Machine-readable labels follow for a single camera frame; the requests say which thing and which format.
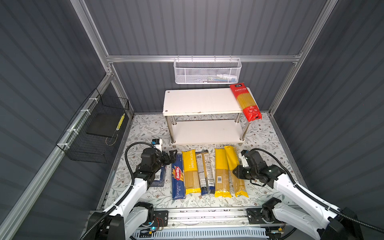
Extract red spaghetti bag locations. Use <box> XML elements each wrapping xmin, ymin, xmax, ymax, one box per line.
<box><xmin>230</xmin><ymin>83</ymin><xmax>262</xmax><ymax>123</ymax></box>

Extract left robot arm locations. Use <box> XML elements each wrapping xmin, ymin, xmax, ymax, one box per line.
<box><xmin>80</xmin><ymin>139</ymin><xmax>177</xmax><ymax>240</ymax></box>

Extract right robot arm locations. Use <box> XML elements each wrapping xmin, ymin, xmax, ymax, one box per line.
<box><xmin>229</xmin><ymin>148</ymin><xmax>384</xmax><ymax>240</ymax></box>

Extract dark blue pasta box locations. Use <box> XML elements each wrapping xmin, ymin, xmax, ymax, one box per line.
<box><xmin>150</xmin><ymin>166</ymin><xmax>166</xmax><ymax>188</ymax></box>

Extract white two-tier shelf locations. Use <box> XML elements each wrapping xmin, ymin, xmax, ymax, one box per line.
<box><xmin>163</xmin><ymin>88</ymin><xmax>250</xmax><ymax>145</ymax></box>

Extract yellow spaghetti bag label up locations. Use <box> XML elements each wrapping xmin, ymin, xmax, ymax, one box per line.
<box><xmin>215</xmin><ymin>149</ymin><xmax>232</xmax><ymax>198</ymax></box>

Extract blue Barilla spaghetti box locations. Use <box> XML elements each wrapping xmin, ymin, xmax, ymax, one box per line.
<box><xmin>172</xmin><ymin>153</ymin><xmax>186</xmax><ymax>200</ymax></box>

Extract clear blue spaghetti bag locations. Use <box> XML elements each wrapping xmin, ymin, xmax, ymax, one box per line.
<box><xmin>196</xmin><ymin>150</ymin><xmax>215</xmax><ymax>196</ymax></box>

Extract yellow Pastatime spaghetti bag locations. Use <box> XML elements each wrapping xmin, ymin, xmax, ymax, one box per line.
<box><xmin>182</xmin><ymin>150</ymin><xmax>201</xmax><ymax>195</ymax></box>

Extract floral table mat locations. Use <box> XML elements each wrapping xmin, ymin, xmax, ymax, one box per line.
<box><xmin>103</xmin><ymin>112</ymin><xmax>301</xmax><ymax>210</ymax></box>

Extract yellow marker pen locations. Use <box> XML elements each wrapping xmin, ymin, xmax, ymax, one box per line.
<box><xmin>116</xmin><ymin>113</ymin><xmax>126</xmax><ymax>131</ymax></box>

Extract pens in white basket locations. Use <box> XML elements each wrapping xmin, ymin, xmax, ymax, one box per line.
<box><xmin>197</xmin><ymin>74</ymin><xmax>238</xmax><ymax>83</ymax></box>

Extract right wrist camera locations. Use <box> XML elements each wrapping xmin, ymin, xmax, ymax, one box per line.
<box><xmin>239</xmin><ymin>150</ymin><xmax>249</xmax><ymax>168</ymax></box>

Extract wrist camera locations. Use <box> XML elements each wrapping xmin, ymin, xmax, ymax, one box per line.
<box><xmin>239</xmin><ymin>150</ymin><xmax>249</xmax><ymax>168</ymax></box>
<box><xmin>152</xmin><ymin>139</ymin><xmax>163</xmax><ymax>152</ymax></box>

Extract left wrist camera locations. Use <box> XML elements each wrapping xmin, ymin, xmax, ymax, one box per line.
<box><xmin>152</xmin><ymin>139</ymin><xmax>163</xmax><ymax>152</ymax></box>

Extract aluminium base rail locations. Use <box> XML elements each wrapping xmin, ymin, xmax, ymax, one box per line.
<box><xmin>154</xmin><ymin>206</ymin><xmax>281</xmax><ymax>229</ymax></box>

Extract black wire basket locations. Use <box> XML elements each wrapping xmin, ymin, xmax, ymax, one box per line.
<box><xmin>57</xmin><ymin>91</ymin><xmax>130</xmax><ymax>164</ymax></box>

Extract white wire mesh basket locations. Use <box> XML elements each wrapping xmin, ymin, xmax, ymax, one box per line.
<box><xmin>173</xmin><ymin>58</ymin><xmax>242</xmax><ymax>85</ymax></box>

